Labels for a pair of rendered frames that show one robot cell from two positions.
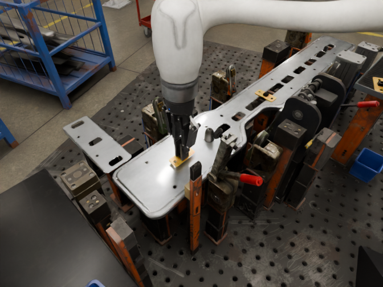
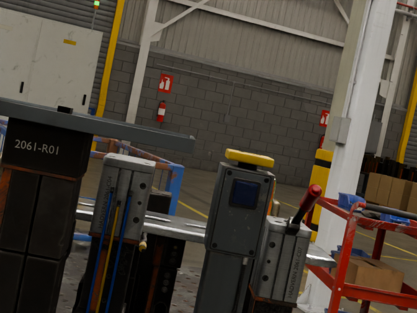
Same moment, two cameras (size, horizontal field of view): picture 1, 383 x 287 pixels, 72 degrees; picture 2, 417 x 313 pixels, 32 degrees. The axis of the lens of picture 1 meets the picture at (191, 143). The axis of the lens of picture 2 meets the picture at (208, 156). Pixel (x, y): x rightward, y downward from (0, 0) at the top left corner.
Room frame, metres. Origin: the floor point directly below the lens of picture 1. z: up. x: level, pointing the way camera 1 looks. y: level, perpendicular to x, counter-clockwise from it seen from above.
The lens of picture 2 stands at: (0.23, -1.48, 1.20)
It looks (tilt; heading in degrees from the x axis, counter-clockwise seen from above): 3 degrees down; 42
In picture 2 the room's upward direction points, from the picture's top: 12 degrees clockwise
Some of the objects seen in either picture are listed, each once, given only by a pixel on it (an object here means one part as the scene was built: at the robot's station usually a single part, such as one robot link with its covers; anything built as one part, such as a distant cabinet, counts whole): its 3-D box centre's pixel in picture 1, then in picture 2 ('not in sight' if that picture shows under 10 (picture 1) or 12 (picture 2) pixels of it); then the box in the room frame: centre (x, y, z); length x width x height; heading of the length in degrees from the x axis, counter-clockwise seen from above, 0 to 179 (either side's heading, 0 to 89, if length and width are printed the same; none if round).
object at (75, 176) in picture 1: (94, 206); not in sight; (0.43, 0.31, 0.88); 0.08 x 0.08 x 0.36; 45
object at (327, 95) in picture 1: (294, 144); not in sight; (0.65, -0.37, 0.94); 0.18 x 0.13 x 0.49; 135
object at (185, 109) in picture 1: (180, 108); not in sight; (0.53, 0.03, 1.21); 0.08 x 0.07 x 0.09; 45
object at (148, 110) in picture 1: (158, 143); not in sight; (0.72, 0.13, 0.87); 0.12 x 0.09 x 0.35; 45
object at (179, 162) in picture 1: (182, 155); not in sight; (0.53, 0.03, 1.02); 0.08 x 0.04 x 0.01; 135
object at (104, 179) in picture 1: (90, 153); not in sight; (0.69, 0.41, 0.84); 0.11 x 0.06 x 0.29; 45
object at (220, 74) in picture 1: (220, 107); not in sight; (0.94, -0.13, 0.87); 0.12 x 0.09 x 0.35; 45
